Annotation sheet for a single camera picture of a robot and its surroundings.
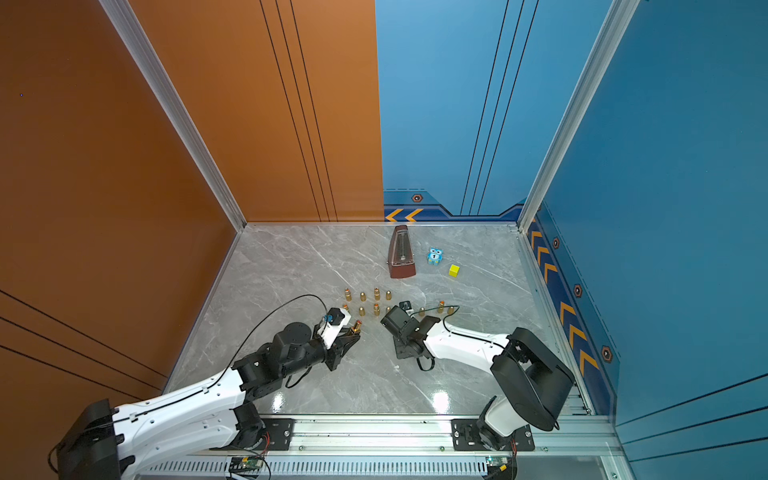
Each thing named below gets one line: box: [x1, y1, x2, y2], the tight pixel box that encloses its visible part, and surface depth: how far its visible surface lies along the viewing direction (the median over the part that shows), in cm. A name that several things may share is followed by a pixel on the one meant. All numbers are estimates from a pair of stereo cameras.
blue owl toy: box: [426, 247, 444, 266], surface depth 111 cm
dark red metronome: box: [388, 225, 416, 279], surface depth 101 cm
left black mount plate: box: [262, 418, 295, 451], surface depth 75 cm
